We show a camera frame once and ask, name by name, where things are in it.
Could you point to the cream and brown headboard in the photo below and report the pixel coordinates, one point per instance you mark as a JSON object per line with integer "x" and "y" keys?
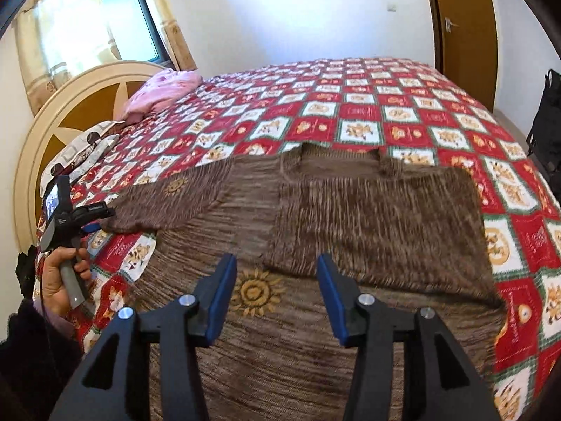
{"x": 87, "y": 96}

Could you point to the pink pillow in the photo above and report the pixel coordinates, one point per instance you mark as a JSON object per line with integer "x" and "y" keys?
{"x": 164, "y": 90}

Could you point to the yellow patterned curtain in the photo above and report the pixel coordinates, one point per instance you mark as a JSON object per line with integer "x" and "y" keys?
{"x": 61, "y": 30}
{"x": 171, "y": 22}

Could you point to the person's left hand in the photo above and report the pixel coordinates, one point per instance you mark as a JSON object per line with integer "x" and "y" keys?
{"x": 55, "y": 285}

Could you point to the window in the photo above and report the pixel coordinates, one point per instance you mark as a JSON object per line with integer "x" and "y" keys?
{"x": 131, "y": 17}

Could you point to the brown wooden door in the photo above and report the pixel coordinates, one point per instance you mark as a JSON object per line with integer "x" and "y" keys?
{"x": 466, "y": 22}

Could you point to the person's left forearm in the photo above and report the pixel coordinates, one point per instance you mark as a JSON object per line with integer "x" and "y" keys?
{"x": 35, "y": 359}

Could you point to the white patterned pillow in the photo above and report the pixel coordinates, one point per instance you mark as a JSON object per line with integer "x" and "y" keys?
{"x": 81, "y": 153}

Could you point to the red checkered printed blanket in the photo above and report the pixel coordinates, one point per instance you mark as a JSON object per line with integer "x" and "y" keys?
{"x": 363, "y": 109}

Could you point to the black bag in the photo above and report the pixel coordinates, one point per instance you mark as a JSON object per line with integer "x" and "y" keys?
{"x": 548, "y": 127}

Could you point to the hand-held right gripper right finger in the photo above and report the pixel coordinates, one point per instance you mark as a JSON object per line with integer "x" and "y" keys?
{"x": 333, "y": 299}

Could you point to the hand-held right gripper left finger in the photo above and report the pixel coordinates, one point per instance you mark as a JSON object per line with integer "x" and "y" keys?
{"x": 221, "y": 299}

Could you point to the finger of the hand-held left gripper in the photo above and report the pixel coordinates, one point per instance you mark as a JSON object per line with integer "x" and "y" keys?
{"x": 93, "y": 227}

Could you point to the brown knitted sweater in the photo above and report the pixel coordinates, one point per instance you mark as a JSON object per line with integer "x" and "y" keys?
{"x": 307, "y": 210}

